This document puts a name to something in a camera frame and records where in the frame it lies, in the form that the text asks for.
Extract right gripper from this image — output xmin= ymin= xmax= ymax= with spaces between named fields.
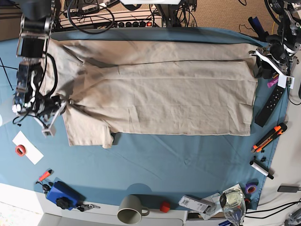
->
xmin=34 ymin=95 xmax=67 ymax=137

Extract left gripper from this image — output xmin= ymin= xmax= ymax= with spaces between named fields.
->
xmin=249 ymin=48 xmax=294 ymax=89

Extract beige T-shirt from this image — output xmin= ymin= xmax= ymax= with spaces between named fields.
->
xmin=48 ymin=40 xmax=258 ymax=148

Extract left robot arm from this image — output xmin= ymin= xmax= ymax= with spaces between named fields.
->
xmin=248 ymin=0 xmax=301 ymax=89

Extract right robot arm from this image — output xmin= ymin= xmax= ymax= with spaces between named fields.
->
xmin=12 ymin=0 xmax=67 ymax=136

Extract black remote control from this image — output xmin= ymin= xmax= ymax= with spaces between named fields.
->
xmin=254 ymin=85 xmax=285 ymax=127

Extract frosted plastic cup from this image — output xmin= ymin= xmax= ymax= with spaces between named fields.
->
xmin=0 ymin=96 xmax=17 ymax=126

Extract white paper sheet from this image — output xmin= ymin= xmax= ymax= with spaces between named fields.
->
xmin=12 ymin=131 xmax=44 ymax=165

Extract red tape roll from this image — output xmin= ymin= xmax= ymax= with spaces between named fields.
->
xmin=15 ymin=145 xmax=27 ymax=157

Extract black thin rods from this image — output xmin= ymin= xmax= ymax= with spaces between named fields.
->
xmin=0 ymin=57 xmax=18 ymax=91

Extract orange black utility knife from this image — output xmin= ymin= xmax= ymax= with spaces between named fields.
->
xmin=251 ymin=123 xmax=287 ymax=153

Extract orange marker pen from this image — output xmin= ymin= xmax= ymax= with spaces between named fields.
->
xmin=36 ymin=169 xmax=53 ymax=184

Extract blue box with knob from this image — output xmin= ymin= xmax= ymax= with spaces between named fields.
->
xmin=46 ymin=181 xmax=81 ymax=210

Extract white black marker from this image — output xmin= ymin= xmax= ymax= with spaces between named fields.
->
xmin=249 ymin=161 xmax=274 ymax=180

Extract metal keys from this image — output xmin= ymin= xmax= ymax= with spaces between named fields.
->
xmin=77 ymin=204 xmax=101 ymax=212

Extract black power strip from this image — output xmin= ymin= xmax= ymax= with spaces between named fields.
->
xmin=117 ymin=21 xmax=159 ymax=28

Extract purple tape roll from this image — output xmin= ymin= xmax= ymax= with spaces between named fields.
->
xmin=245 ymin=183 xmax=257 ymax=194

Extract black phone on table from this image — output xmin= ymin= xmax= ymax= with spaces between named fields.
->
xmin=277 ymin=185 xmax=301 ymax=193

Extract beige ceramic mug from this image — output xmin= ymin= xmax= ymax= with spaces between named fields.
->
xmin=117 ymin=195 xmax=150 ymax=225

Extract clear wine glass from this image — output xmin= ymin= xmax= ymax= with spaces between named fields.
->
xmin=220 ymin=188 xmax=246 ymax=226

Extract blue table cloth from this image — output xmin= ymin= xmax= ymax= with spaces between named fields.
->
xmin=0 ymin=28 xmax=287 ymax=208

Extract white barcode package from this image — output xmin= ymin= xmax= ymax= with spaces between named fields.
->
xmin=178 ymin=195 xmax=212 ymax=213

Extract small red cube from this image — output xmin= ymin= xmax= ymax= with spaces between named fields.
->
xmin=159 ymin=201 xmax=170 ymax=213

